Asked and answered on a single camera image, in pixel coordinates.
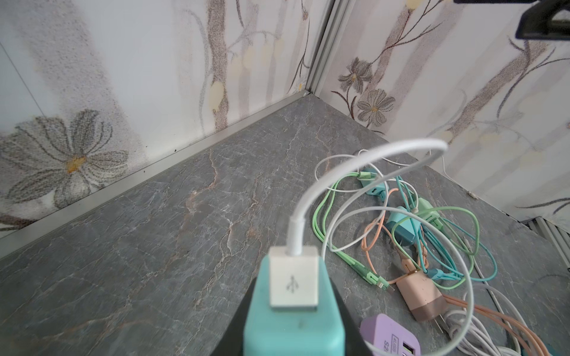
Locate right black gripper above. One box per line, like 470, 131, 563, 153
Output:
454, 0, 569, 42

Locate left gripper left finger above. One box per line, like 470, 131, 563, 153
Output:
211, 284, 255, 356

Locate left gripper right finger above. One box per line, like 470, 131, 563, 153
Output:
332, 284, 372, 356

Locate teal charger with white cable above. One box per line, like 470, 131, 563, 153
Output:
242, 138, 448, 355

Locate purple power strip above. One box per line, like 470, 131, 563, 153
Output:
359, 314, 422, 356

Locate pink charger adapter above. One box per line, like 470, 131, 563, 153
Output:
396, 271, 448, 323

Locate green charger cube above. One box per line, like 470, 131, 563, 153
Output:
417, 197, 443, 231

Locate green multi-head cable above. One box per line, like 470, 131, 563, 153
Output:
311, 171, 482, 292

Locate teal cable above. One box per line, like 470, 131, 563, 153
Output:
393, 175, 499, 283

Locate teal charger in cable pile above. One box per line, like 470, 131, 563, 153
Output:
385, 212, 421, 247

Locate pink multi-head cable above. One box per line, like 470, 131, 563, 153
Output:
360, 188, 551, 356

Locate white long thin cable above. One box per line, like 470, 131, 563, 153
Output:
313, 148, 479, 199

